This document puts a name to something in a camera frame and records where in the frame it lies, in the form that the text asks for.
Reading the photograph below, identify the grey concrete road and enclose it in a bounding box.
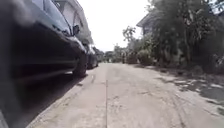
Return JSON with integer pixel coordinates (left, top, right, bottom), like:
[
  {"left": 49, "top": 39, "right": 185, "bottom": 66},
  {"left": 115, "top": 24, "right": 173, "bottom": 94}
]
[{"left": 25, "top": 62, "right": 224, "bottom": 128}]

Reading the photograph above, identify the row of trees and bushes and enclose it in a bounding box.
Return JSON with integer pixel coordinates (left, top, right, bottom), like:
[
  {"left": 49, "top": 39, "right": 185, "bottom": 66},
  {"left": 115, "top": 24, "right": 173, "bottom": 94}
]
[{"left": 111, "top": 0, "right": 224, "bottom": 76}]

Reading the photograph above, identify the dark parked car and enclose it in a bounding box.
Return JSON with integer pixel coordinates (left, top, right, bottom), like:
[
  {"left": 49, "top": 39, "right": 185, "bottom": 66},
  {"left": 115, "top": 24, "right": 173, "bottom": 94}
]
[{"left": 0, "top": 0, "right": 89, "bottom": 128}]

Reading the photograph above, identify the pale building with roof overhang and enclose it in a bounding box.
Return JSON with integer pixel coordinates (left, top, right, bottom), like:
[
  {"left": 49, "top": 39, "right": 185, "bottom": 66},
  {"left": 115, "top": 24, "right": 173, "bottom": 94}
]
[{"left": 52, "top": 0, "right": 95, "bottom": 47}]

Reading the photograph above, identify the house behind trees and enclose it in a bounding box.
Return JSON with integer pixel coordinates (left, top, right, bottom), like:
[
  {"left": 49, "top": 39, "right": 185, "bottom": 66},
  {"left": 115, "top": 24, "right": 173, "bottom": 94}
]
[{"left": 135, "top": 12, "right": 158, "bottom": 38}]

